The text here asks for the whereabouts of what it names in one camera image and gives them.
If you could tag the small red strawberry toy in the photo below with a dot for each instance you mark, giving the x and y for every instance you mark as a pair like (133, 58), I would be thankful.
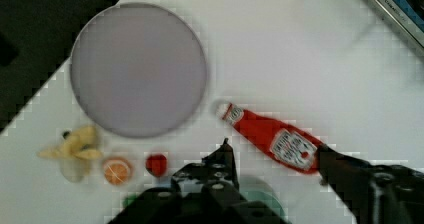
(156, 165)

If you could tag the red ketchup bottle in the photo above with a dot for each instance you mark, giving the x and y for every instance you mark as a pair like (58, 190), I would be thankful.
(280, 141)

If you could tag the black toaster oven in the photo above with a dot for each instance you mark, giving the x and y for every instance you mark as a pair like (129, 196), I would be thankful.
(407, 16)

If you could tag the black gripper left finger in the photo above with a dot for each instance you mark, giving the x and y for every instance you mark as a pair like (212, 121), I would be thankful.
(217, 166)

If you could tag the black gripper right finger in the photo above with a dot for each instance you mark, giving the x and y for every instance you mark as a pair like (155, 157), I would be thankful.
(374, 194)

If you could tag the orange slice toy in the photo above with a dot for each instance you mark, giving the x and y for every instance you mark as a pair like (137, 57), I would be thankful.
(117, 170)

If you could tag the peeled banana toy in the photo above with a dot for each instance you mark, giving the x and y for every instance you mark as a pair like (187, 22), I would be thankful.
(75, 153)

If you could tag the round grey plate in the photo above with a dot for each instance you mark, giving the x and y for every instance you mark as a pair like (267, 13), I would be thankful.
(138, 70)

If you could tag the green cup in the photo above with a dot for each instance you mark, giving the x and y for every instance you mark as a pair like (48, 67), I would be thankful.
(263, 197)

